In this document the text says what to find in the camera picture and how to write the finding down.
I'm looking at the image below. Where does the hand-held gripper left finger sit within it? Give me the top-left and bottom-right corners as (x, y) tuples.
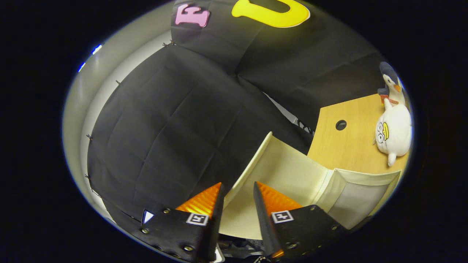
(132, 182), (225, 263)

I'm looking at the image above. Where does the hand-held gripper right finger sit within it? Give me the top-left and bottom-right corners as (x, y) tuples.
(253, 182), (348, 260)

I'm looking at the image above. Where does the beige fabric storage box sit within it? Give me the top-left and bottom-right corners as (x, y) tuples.
(219, 131), (403, 240)

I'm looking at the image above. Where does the white duck plush toy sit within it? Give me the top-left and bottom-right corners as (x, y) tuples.
(374, 99), (413, 167)

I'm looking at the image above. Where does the penguin plush toy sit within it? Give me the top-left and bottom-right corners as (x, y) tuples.
(378, 61), (405, 107)

